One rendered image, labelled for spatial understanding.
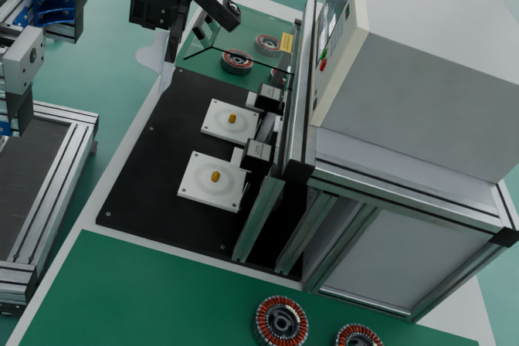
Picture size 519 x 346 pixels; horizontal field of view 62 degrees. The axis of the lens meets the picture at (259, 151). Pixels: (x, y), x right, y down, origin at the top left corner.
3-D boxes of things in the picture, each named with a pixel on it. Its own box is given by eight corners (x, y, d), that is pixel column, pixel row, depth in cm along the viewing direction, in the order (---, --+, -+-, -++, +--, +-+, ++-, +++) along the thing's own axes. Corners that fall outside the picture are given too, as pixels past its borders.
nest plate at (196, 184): (177, 195, 103) (178, 191, 102) (191, 154, 114) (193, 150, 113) (236, 213, 104) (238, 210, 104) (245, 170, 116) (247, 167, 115)
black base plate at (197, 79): (95, 224, 94) (95, 218, 92) (175, 71, 141) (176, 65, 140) (298, 282, 98) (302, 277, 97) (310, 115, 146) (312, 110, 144)
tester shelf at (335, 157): (280, 177, 74) (290, 159, 71) (302, 11, 125) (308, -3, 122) (509, 248, 79) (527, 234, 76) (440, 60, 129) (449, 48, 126)
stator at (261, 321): (275, 368, 83) (281, 361, 81) (240, 320, 88) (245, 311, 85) (313, 336, 90) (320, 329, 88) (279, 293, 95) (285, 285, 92)
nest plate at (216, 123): (200, 132, 121) (201, 128, 120) (211, 101, 132) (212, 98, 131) (251, 147, 122) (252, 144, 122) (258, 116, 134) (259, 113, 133)
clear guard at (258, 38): (182, 59, 102) (187, 38, 98) (205, 16, 119) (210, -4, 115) (312, 103, 105) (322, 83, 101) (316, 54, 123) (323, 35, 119)
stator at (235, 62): (215, 67, 149) (218, 58, 147) (225, 52, 157) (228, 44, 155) (245, 79, 149) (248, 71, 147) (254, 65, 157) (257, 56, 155)
